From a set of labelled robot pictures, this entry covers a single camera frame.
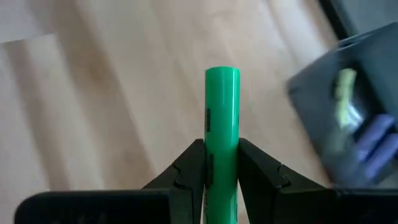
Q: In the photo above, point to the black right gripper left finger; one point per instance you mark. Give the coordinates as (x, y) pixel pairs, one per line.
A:
(180, 199)

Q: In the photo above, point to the purple highlighter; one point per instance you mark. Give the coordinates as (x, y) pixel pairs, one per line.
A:
(376, 127)
(384, 158)

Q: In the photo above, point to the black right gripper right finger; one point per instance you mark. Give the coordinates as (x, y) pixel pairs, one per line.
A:
(267, 193)

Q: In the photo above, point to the black aluminium table frame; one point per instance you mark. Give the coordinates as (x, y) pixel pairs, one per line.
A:
(334, 18)

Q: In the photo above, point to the light green highlighter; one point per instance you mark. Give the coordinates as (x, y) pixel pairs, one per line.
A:
(346, 93)

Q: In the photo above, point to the grey translucent plastic bin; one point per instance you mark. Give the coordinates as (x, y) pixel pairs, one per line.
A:
(311, 124)

